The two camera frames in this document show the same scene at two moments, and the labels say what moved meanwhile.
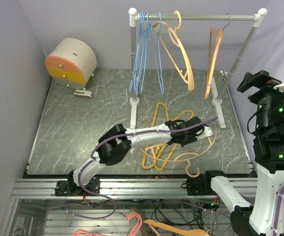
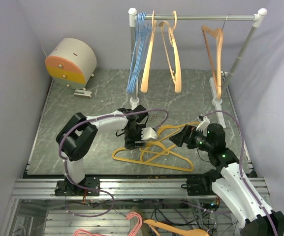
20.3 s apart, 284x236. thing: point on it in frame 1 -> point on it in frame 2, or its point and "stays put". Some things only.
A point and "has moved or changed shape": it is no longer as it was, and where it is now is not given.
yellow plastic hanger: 162,168 -> 159,154
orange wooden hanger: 181,232 stays put
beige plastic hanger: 173,34 -> 173,49
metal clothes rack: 134,16 stays put
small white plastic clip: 83,93 stays put
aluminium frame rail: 163,188 stays put
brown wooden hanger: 215,36 has moved or changed shape
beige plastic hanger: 184,157 -> 143,82
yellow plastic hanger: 157,158 -> 191,169
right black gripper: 260,79 -> 186,135
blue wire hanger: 157,52 -> 143,28
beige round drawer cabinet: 72,62 stays put
